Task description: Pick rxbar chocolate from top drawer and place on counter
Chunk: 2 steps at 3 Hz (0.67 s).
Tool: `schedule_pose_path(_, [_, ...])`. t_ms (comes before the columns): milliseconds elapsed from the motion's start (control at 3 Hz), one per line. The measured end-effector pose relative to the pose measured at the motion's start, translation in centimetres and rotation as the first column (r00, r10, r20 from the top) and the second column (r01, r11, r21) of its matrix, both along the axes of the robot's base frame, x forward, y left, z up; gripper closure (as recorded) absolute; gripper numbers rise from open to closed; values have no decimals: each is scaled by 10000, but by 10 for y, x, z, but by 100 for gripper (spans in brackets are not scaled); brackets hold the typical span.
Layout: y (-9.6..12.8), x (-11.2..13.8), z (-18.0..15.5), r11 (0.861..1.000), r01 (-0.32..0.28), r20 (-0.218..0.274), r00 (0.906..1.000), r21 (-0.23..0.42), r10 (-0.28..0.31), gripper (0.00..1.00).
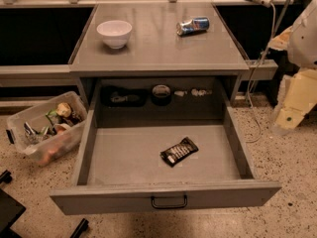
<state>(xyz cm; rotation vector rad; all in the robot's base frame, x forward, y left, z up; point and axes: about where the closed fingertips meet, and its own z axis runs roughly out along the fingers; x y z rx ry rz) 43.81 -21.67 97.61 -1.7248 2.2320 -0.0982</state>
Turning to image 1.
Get black tray under counter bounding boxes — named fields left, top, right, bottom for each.
left=100, top=86, right=148, bottom=107

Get black caster foot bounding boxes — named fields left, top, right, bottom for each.
left=70, top=218, right=89, bottom=238

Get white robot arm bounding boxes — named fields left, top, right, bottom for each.
left=268, top=0, right=317, bottom=135

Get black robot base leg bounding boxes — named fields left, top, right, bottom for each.
left=0, top=188, right=26, bottom=238

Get white ceramic bowl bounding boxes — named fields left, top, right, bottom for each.
left=97, top=20, right=133, bottom=49

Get grey counter cabinet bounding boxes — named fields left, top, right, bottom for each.
left=70, top=1, right=249, bottom=105

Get white cable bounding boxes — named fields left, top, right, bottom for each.
left=245, top=2, right=278, bottom=144

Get black rxbar chocolate bar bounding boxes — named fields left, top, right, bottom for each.
left=160, top=137, right=199, bottom=167

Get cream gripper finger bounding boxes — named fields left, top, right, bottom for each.
left=272, top=68, right=317, bottom=131

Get crumpled white wrapper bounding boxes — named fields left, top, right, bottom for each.
left=191, top=88, right=212, bottom=97

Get black drawer handle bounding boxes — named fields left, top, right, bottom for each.
left=151, top=195, right=187, bottom=210

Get small white wrapper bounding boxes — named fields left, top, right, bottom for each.
left=174, top=90, right=187, bottom=97

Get crushed blue soda can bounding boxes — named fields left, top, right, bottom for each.
left=176, top=17, right=210, bottom=36

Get grey open drawer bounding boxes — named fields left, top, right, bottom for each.
left=49, top=79, right=282, bottom=216

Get clear plastic storage bin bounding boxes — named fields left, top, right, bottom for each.
left=7, top=91, right=87, bottom=166

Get black tape roll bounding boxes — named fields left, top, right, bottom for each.
left=151, top=84, right=171, bottom=106

